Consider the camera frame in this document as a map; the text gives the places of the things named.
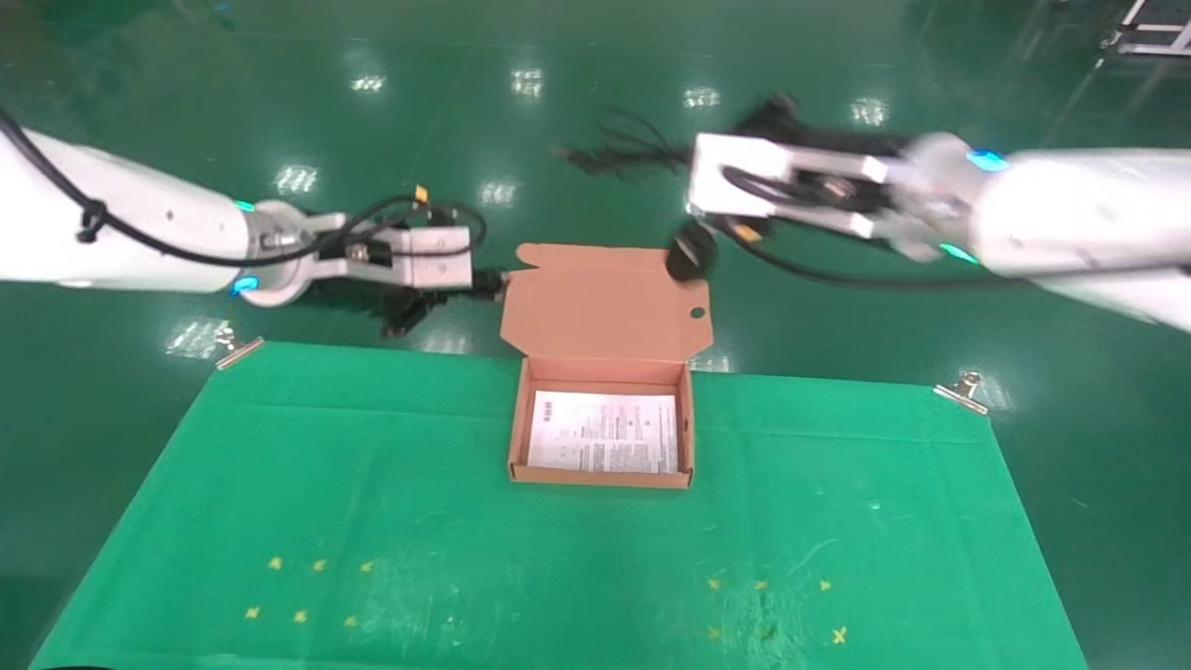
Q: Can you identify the black wired computer mouse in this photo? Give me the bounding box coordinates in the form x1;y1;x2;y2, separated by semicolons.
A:
555;102;720;285

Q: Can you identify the left wrist camera housing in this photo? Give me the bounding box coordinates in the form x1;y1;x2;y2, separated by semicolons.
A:
349;226;474;290

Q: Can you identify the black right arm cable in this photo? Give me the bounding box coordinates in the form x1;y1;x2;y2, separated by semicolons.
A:
721;166;987;291

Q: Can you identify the metal binder clip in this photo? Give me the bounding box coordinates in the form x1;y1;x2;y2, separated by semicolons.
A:
932;371;990;416
216;336;265;371

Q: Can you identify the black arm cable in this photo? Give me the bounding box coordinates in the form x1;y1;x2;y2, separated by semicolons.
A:
721;166;987;291
0;110;488;271

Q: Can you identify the white printed paper sheet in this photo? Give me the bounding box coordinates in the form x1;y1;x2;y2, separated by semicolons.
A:
527;390;679;476

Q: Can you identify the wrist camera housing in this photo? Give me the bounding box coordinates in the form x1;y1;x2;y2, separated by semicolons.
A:
687;132;892;238
349;226;474;290

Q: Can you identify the green table mat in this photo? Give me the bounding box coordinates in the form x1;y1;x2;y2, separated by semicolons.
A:
28;341;1090;670

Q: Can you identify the white wheeled cart frame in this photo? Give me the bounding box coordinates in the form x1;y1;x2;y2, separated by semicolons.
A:
1100;0;1191;59

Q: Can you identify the orange cardboard box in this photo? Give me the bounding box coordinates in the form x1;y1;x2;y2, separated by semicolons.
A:
499;243;715;490

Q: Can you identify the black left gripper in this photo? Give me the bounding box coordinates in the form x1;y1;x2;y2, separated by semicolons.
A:
380;272;487;338

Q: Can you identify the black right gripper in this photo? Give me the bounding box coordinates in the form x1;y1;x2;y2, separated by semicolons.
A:
733;92;919;161

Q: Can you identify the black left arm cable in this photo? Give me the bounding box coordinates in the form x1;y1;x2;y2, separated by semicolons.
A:
0;110;488;271

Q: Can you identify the right wrist camera housing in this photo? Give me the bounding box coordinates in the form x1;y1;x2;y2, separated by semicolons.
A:
687;132;892;238

